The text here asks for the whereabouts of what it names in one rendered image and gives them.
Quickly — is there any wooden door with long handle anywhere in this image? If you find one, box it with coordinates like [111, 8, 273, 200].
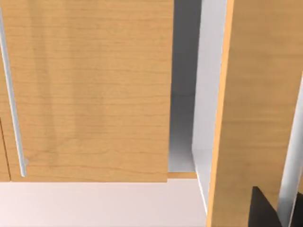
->
[0, 0, 175, 183]

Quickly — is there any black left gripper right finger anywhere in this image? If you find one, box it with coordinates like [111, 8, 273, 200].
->
[287, 190, 303, 227]

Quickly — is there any open wooden door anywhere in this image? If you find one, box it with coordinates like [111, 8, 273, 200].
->
[205, 0, 303, 227]

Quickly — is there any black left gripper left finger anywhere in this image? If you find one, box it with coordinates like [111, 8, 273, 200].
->
[248, 186, 283, 227]

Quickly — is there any metal handle of door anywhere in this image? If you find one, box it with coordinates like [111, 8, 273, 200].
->
[277, 70, 303, 227]

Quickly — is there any long metal door handle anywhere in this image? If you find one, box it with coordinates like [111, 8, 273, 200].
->
[0, 13, 29, 178]

